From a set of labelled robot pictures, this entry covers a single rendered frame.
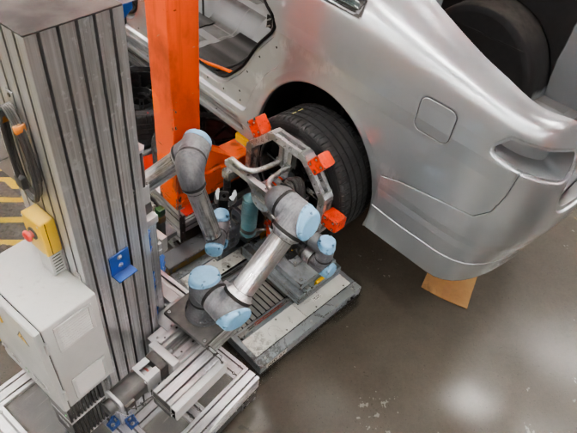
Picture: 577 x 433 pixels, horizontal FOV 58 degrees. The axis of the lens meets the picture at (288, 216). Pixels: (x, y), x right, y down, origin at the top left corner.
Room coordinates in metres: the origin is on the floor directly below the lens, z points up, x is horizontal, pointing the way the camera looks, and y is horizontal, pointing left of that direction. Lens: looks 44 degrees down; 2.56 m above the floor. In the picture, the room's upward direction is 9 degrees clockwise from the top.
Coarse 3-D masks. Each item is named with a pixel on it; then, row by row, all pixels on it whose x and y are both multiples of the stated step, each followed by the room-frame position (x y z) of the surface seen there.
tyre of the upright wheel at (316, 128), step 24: (288, 120) 2.06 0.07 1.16; (312, 120) 2.06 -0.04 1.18; (336, 120) 2.10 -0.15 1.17; (312, 144) 1.95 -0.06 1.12; (336, 144) 1.96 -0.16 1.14; (360, 144) 2.03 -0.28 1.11; (336, 168) 1.86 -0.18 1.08; (360, 168) 1.94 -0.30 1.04; (336, 192) 1.83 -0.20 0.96; (360, 192) 1.89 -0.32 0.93
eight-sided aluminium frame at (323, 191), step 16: (256, 144) 2.06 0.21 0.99; (288, 144) 1.93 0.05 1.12; (304, 144) 1.95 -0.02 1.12; (256, 160) 2.12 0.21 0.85; (304, 160) 1.86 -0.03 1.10; (256, 176) 2.11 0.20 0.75; (320, 176) 1.85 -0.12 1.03; (320, 192) 1.79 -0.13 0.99; (320, 208) 1.78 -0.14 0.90; (320, 224) 1.77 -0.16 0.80
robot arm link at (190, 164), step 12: (180, 156) 1.48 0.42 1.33; (192, 156) 1.48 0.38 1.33; (180, 168) 1.44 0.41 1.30; (192, 168) 1.45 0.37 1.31; (204, 168) 1.49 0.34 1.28; (180, 180) 1.43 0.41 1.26; (192, 180) 1.42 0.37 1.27; (204, 180) 1.46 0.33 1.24; (192, 192) 1.41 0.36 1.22; (204, 192) 1.45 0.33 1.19; (192, 204) 1.43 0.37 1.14; (204, 204) 1.44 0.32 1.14; (204, 216) 1.43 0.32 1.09; (204, 228) 1.43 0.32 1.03; (216, 228) 1.45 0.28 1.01; (216, 240) 1.43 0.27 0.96; (216, 252) 1.41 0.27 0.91
